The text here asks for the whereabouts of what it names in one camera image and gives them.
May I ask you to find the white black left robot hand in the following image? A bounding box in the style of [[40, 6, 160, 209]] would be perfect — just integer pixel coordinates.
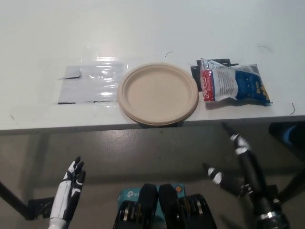
[[49, 156, 87, 220]]

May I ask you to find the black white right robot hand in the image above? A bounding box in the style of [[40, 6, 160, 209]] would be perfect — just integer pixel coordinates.
[[202, 122, 283, 217]]

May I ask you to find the small sunflower seed bag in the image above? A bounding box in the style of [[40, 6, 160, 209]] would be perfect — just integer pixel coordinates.
[[199, 58, 274, 106]]

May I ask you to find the black ribbed robot torso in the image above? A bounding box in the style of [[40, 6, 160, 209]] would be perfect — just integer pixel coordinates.
[[112, 183, 217, 229]]

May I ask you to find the beige paper plate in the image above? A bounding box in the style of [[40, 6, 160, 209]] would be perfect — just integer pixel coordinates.
[[123, 102, 199, 126], [117, 62, 200, 123]]

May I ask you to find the black floor tape patch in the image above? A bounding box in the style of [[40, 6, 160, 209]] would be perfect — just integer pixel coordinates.
[[27, 197, 57, 219], [267, 184, 280, 202]]

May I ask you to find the black and blue chair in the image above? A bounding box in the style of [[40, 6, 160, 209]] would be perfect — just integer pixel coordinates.
[[268, 121, 305, 149]]

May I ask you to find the teal tp-link box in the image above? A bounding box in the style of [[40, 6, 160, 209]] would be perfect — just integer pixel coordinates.
[[118, 183, 186, 229]]

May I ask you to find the clear plastic taped sheet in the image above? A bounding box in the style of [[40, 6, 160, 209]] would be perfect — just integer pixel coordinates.
[[52, 57, 125, 104]]

